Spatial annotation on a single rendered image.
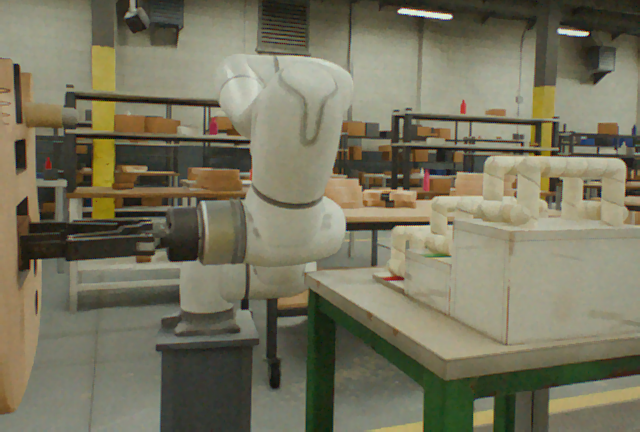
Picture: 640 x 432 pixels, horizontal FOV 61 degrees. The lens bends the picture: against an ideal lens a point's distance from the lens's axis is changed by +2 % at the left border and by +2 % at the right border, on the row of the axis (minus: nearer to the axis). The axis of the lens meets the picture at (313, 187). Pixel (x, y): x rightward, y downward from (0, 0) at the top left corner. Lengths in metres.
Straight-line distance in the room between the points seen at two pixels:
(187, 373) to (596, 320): 1.04
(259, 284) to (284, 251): 0.84
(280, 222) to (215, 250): 0.09
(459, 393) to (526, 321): 0.15
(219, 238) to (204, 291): 0.85
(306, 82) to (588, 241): 0.52
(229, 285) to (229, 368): 0.22
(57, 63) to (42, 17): 0.89
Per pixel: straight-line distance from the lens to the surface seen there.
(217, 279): 1.56
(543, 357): 0.90
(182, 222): 0.72
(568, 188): 1.05
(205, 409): 1.62
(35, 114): 0.81
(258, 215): 0.72
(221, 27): 12.35
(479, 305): 0.92
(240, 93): 1.11
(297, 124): 0.64
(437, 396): 0.84
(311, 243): 0.75
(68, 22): 12.11
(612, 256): 0.98
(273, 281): 1.57
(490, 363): 0.84
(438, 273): 1.00
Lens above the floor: 1.20
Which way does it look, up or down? 3 degrees down
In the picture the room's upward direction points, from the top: 1 degrees clockwise
